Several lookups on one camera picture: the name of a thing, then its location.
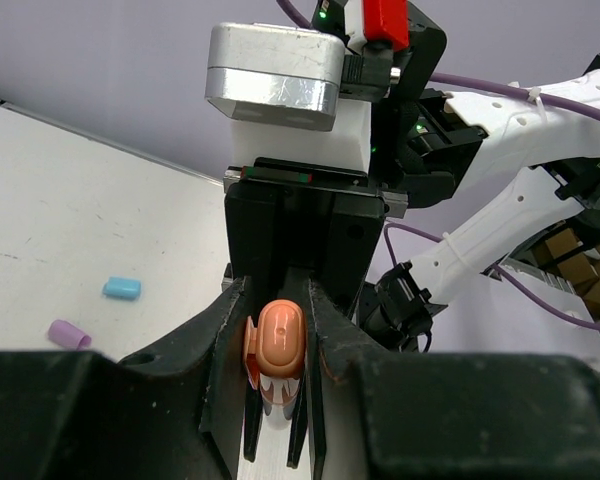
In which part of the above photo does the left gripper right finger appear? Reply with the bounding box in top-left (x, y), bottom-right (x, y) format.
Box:
top-left (307, 282), bottom-right (600, 479)

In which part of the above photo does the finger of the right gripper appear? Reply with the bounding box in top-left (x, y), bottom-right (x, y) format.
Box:
top-left (286, 385), bottom-right (309, 469)

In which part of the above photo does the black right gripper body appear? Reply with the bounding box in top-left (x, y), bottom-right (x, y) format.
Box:
top-left (223, 158), bottom-right (408, 315)

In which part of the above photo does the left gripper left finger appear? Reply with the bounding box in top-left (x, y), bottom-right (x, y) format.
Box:
top-left (0, 278), bottom-right (248, 479)

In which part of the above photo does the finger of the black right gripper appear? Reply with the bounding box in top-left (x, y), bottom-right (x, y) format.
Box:
top-left (243, 383), bottom-right (263, 461)

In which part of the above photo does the orange pen cap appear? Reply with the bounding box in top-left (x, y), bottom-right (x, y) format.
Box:
top-left (243, 299), bottom-right (306, 388)

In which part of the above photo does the blue highlighter cap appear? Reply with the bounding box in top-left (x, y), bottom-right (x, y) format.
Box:
top-left (102, 277), bottom-right (142, 301)

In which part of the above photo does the orange capped clear highlighter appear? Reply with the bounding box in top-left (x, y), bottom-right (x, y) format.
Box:
top-left (249, 372), bottom-right (300, 424)

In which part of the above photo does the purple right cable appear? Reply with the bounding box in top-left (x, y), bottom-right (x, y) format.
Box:
top-left (274, 0), bottom-right (600, 334)

